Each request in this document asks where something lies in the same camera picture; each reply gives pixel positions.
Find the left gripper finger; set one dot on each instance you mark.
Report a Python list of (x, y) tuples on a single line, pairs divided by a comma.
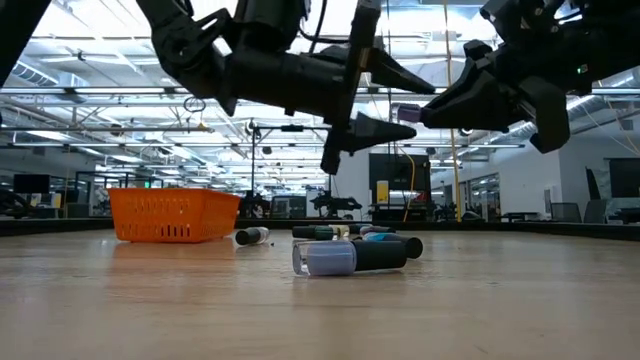
[(390, 75), (372, 132)]

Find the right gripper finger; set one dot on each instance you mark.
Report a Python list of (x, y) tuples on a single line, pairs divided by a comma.
[(475, 85), (475, 117)]

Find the purple nail polish bottle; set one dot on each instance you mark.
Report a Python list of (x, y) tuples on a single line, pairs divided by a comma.
[(410, 113)]

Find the teal blue nail polish bottle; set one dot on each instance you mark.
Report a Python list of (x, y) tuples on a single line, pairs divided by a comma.
[(375, 230)]

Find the pale yellow nail polish bottle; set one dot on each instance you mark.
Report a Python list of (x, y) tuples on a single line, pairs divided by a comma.
[(341, 231)]

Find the dark green glitter nail polish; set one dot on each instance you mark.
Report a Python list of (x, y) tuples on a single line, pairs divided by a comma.
[(305, 232)]

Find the bright blue nail polish bottle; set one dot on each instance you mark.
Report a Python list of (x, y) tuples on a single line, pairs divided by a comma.
[(412, 247)]

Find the periwinkle nail polish bottle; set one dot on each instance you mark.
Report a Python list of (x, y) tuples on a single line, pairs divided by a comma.
[(330, 258)]

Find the clear white nail polish bottle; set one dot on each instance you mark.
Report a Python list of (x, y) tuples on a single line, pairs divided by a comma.
[(252, 236)]

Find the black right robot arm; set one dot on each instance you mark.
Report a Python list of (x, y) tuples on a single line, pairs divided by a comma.
[(615, 45)]

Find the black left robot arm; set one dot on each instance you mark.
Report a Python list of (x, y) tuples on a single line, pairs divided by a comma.
[(185, 50)]

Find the black background robot arm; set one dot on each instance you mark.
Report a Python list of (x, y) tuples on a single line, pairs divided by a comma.
[(254, 206), (335, 204)]

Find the black display panel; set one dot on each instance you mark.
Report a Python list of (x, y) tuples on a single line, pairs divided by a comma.
[(400, 172)]

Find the yellow sign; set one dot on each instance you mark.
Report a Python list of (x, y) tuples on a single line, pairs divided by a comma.
[(382, 191)]

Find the black pole stand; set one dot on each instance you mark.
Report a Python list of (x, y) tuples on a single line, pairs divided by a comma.
[(254, 160)]

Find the grey mesh chair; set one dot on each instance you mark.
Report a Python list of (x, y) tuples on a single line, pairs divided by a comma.
[(566, 212), (595, 210)]

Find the black computer monitor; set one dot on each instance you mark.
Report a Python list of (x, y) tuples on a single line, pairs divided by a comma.
[(625, 177), (31, 183)]

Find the orange plastic slotted basket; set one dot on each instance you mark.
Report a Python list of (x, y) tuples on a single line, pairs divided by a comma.
[(170, 215)]

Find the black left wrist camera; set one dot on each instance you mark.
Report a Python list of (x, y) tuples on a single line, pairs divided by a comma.
[(270, 22)]

